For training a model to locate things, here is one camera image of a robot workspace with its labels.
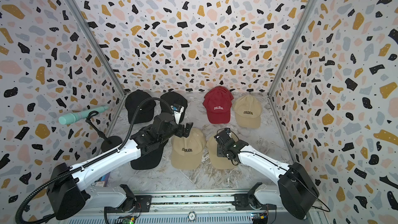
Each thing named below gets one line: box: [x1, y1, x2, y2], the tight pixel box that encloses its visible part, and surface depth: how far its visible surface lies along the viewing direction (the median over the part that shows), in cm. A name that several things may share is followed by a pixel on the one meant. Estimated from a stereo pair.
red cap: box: [202, 85, 235, 124], surface depth 111 cm
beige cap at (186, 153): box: [171, 128, 207, 171], surface depth 91 cm
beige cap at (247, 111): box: [232, 93, 263, 129], surface depth 109 cm
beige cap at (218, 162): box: [206, 136, 238, 170], surface depth 89 cm
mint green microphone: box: [58, 105, 110, 125], surface depth 66 cm
